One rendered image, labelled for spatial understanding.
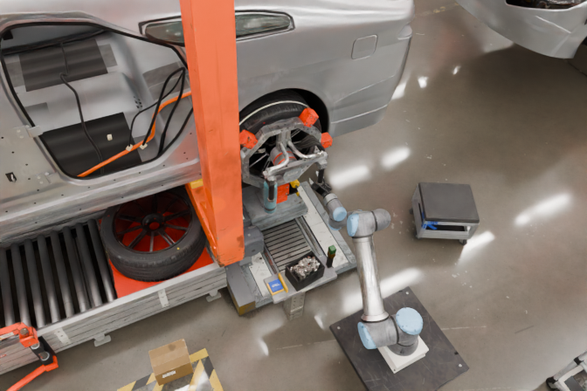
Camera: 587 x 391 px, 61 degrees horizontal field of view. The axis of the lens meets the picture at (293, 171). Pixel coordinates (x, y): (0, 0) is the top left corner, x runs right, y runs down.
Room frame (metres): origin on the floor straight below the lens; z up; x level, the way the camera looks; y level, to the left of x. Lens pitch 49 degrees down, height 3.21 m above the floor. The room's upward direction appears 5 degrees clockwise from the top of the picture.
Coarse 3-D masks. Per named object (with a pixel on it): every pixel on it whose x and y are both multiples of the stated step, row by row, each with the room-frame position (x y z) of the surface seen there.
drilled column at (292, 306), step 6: (300, 294) 1.51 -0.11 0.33; (288, 300) 1.50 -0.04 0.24; (294, 300) 1.49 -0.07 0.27; (300, 300) 1.51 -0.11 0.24; (288, 306) 1.50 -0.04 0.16; (294, 306) 1.49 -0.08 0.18; (300, 306) 1.51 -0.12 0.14; (288, 312) 1.49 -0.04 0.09; (294, 312) 1.49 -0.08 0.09; (300, 312) 1.51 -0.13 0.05; (288, 318) 1.48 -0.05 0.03; (294, 318) 1.49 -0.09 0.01
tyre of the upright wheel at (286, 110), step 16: (272, 96) 2.38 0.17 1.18; (288, 96) 2.42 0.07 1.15; (240, 112) 2.28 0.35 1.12; (256, 112) 2.25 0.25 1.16; (272, 112) 2.24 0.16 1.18; (288, 112) 2.28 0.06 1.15; (240, 128) 2.17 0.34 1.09; (256, 128) 2.17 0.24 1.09; (320, 128) 2.39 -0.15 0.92; (240, 144) 2.12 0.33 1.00
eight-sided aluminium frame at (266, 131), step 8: (288, 120) 2.23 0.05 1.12; (296, 120) 2.24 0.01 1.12; (264, 128) 2.15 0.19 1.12; (272, 128) 2.18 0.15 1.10; (280, 128) 2.16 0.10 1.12; (288, 128) 2.19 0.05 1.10; (304, 128) 2.24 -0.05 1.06; (312, 128) 2.27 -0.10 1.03; (256, 136) 2.13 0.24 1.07; (264, 136) 2.10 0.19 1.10; (320, 136) 2.29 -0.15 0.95; (256, 144) 2.08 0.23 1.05; (240, 152) 2.08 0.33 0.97; (248, 152) 2.06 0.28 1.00; (312, 152) 2.32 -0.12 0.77; (240, 160) 2.08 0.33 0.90; (248, 160) 2.06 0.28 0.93; (248, 168) 2.06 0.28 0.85; (304, 168) 2.25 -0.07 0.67; (248, 176) 2.06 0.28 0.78; (256, 176) 2.14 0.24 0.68; (280, 176) 2.22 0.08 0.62; (256, 184) 2.08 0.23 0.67; (280, 184) 2.17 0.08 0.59
